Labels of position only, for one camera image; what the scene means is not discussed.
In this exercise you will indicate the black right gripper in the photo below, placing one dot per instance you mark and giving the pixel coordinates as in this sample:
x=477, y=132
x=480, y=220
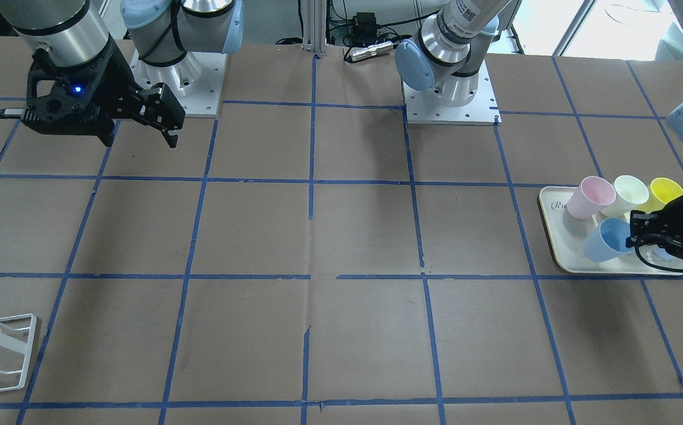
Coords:
x=112, y=82

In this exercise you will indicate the light blue plastic cup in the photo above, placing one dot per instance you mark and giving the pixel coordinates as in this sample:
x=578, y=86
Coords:
x=608, y=241

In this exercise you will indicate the yellow plastic cup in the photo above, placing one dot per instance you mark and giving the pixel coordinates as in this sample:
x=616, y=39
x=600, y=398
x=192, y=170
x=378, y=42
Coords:
x=660, y=192

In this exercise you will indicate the white plastic cup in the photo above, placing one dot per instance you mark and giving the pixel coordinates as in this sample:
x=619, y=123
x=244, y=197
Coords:
x=631, y=192

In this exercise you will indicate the pink plastic cup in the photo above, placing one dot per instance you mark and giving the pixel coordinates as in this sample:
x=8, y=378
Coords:
x=592, y=195

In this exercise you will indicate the cream serving tray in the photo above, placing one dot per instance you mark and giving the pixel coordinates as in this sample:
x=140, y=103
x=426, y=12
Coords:
x=567, y=235

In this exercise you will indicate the silver metal cylinder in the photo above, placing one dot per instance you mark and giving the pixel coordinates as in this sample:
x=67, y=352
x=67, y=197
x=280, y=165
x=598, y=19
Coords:
x=355, y=55

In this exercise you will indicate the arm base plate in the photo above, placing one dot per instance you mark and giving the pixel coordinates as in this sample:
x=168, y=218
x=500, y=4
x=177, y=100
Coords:
x=197, y=81
x=456, y=101

